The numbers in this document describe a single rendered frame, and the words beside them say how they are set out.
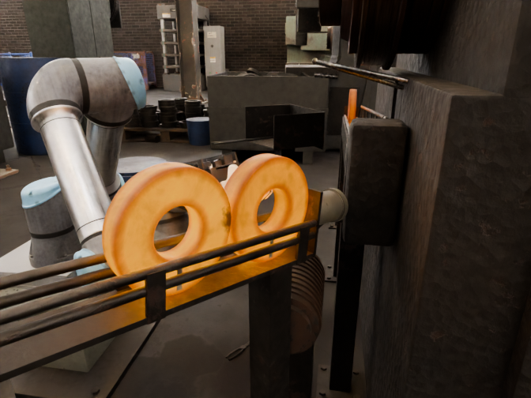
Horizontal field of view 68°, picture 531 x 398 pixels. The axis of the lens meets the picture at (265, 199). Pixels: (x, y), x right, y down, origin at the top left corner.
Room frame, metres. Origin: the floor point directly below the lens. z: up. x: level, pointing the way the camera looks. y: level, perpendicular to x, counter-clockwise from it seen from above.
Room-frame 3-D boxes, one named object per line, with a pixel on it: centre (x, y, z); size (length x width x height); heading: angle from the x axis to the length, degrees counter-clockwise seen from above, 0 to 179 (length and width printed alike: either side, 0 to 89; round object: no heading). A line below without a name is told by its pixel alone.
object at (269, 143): (1.50, -0.07, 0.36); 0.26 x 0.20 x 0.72; 25
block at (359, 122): (0.73, -0.21, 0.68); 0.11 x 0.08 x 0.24; 80
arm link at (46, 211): (1.04, 0.61, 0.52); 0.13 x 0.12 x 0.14; 129
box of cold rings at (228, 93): (3.79, -0.06, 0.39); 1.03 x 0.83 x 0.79; 84
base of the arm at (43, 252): (1.03, 0.61, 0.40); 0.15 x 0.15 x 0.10
